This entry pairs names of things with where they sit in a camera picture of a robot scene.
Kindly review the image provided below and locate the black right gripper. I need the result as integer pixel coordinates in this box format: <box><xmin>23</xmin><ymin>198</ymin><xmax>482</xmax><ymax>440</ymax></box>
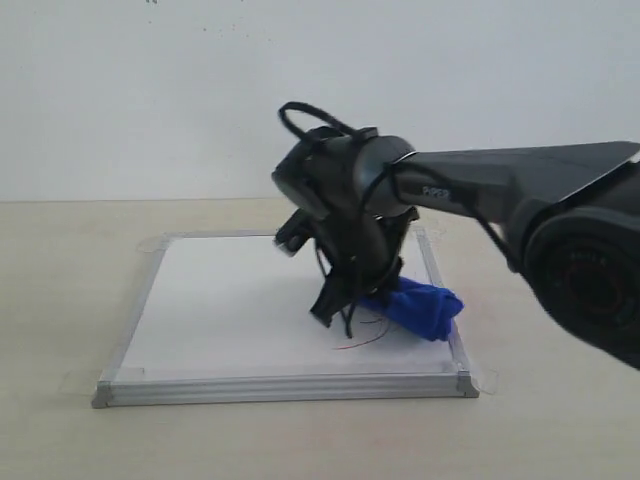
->
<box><xmin>310</xmin><ymin>209</ymin><xmax>419</xmax><ymax>329</ymax></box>

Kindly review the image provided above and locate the blue microfibre cloth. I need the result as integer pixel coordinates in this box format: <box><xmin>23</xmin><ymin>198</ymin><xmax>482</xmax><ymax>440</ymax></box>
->
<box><xmin>358</xmin><ymin>277</ymin><xmax>464</xmax><ymax>341</ymax></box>

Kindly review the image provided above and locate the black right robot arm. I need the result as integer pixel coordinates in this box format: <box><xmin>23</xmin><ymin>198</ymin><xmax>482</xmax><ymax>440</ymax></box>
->
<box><xmin>272</xmin><ymin>127</ymin><xmax>639</xmax><ymax>367</ymax></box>

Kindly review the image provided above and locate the white aluminium-framed whiteboard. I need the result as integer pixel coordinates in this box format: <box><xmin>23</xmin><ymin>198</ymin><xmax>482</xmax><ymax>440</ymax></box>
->
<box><xmin>92</xmin><ymin>231</ymin><xmax>470</xmax><ymax>409</ymax></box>

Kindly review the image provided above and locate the clear tape far-right corner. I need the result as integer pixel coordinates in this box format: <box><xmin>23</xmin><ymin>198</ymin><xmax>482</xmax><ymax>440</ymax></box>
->
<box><xmin>421</xmin><ymin>226</ymin><xmax>447</xmax><ymax>244</ymax></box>

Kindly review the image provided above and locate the clear tape near-right corner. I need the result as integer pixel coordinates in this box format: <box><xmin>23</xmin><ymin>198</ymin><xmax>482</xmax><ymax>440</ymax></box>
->
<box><xmin>457</xmin><ymin>362</ymin><xmax>500</xmax><ymax>398</ymax></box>

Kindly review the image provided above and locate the clear tape far-left corner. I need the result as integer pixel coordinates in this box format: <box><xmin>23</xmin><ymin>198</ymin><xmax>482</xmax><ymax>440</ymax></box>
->
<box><xmin>136</xmin><ymin>235</ymin><xmax>171</xmax><ymax>254</ymax></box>

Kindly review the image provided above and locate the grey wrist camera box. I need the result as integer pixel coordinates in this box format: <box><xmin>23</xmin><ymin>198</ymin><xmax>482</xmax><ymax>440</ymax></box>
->
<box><xmin>273</xmin><ymin>209</ymin><xmax>313</xmax><ymax>257</ymax></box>

